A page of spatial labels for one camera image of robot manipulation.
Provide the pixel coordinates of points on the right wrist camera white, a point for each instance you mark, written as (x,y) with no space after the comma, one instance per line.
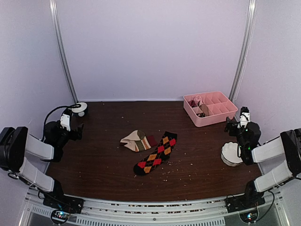
(244,117)

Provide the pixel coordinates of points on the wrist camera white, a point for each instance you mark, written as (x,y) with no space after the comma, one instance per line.
(65,122)
(244,117)

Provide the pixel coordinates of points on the argyle black red orange sock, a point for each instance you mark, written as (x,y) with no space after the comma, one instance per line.
(159,156)

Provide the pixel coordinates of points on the dark bowl white inside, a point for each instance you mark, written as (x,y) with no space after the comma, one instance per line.
(81,110)

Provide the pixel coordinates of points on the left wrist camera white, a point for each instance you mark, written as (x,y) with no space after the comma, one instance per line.
(65,122)

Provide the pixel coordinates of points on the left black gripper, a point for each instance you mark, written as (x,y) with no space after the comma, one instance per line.
(74,137)

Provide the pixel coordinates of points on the right aluminium frame post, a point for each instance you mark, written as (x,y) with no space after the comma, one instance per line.
(244,50)

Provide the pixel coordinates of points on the pink divided organizer box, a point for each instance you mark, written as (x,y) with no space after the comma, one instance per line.
(219,108)

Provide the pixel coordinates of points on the left aluminium frame post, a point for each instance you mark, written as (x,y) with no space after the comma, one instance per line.
(62,54)

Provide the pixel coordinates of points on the aluminium frame post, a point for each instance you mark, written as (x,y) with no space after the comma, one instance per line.
(62,54)
(244,50)

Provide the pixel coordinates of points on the striped beige green sock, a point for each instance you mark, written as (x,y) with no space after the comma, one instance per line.
(138,141)

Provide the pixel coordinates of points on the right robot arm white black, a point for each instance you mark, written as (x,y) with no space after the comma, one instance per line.
(248,151)

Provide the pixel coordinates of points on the white scalloped bowl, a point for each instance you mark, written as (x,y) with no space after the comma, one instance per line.
(230,154)

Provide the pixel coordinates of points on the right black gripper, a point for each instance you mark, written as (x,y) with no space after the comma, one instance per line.
(228,123)

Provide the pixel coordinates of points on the rolled socks in box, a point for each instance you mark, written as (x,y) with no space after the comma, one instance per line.
(199,107)

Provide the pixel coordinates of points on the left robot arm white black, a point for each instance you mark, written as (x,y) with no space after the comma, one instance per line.
(16,142)

